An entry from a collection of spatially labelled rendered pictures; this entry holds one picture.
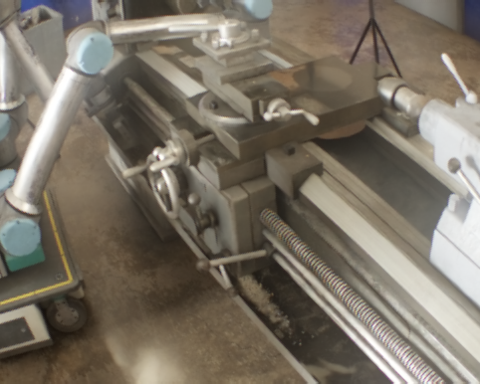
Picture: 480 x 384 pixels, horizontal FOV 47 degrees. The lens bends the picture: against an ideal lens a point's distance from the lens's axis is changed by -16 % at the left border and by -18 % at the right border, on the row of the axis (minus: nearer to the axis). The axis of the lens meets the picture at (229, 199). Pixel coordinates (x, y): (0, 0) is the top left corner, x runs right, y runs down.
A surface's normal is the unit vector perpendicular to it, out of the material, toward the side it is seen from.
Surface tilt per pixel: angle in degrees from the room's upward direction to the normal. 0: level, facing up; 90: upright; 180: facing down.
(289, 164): 0
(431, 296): 36
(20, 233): 94
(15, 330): 90
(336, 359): 0
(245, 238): 90
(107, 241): 0
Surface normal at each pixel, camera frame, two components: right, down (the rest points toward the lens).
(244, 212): 0.48, 0.49
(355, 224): -0.58, -0.43
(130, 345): -0.09, -0.80
